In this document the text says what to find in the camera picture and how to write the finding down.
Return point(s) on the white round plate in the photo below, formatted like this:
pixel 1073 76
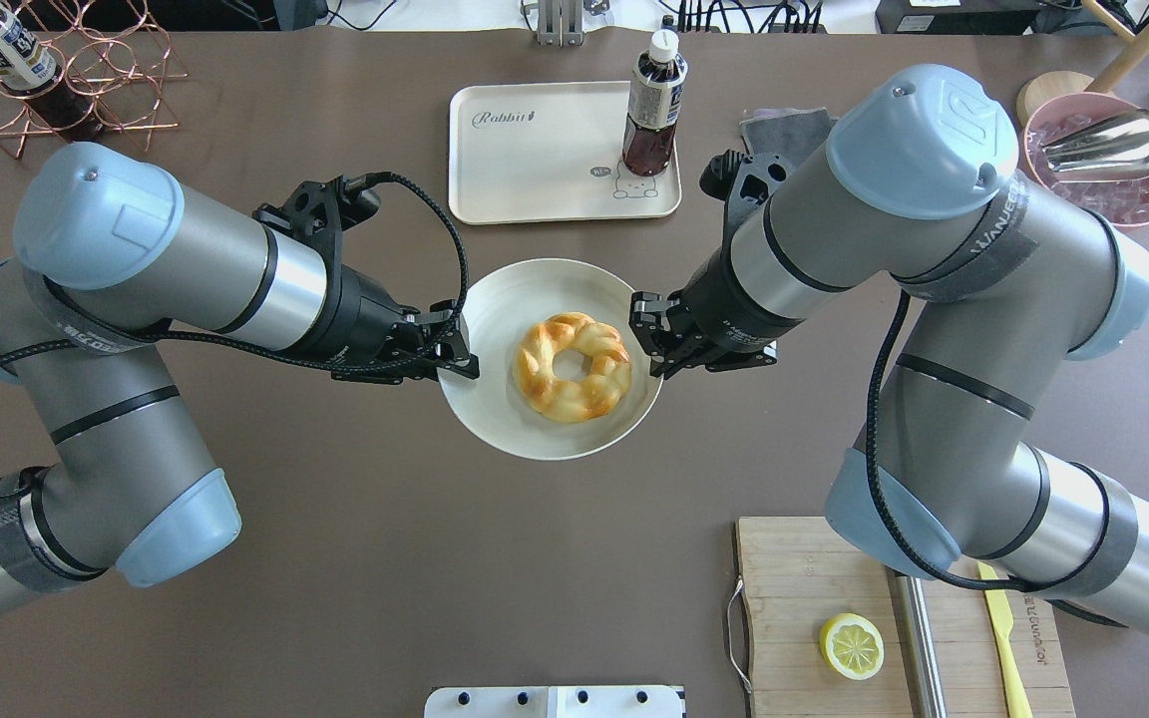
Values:
pixel 499 310

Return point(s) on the dark drink bottle on tray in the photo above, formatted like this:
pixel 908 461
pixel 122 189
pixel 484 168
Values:
pixel 654 99

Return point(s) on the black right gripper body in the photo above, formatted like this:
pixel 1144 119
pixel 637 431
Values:
pixel 720 304

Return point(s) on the knife with steel handle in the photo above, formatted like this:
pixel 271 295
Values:
pixel 920 658

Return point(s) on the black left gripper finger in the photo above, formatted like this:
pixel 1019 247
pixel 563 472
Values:
pixel 445 337

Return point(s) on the wooden cutting board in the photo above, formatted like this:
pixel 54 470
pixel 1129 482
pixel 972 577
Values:
pixel 797 573

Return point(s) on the metal ice scoop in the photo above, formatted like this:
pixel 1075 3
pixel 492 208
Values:
pixel 1114 149

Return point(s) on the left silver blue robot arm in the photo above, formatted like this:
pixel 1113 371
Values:
pixel 112 257

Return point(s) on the pink bowl with ice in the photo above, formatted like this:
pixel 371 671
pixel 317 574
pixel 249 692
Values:
pixel 1124 203

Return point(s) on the copper wire bottle rack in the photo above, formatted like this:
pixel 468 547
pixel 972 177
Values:
pixel 79 71

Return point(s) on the half cut lemon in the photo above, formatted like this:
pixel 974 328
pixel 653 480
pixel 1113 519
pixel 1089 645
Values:
pixel 852 645

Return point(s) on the bottle in copper rack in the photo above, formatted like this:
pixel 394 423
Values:
pixel 31 73

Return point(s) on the wooden cup stand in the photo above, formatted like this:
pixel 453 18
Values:
pixel 1048 86

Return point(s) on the glazed twisted donut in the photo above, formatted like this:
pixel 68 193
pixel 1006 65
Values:
pixel 572 368

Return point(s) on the grey folded cloth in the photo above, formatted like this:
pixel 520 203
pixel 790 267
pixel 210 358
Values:
pixel 790 133

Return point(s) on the yellow plastic knife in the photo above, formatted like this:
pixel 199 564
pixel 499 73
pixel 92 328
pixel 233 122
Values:
pixel 1002 622

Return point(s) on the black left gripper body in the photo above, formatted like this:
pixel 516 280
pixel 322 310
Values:
pixel 353 321

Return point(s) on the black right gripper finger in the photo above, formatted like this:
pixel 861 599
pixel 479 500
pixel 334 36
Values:
pixel 649 318

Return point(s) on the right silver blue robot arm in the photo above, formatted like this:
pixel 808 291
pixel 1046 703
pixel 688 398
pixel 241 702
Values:
pixel 921 181

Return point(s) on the white rectangular tray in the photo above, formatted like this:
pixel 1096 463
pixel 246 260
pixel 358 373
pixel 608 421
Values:
pixel 548 152

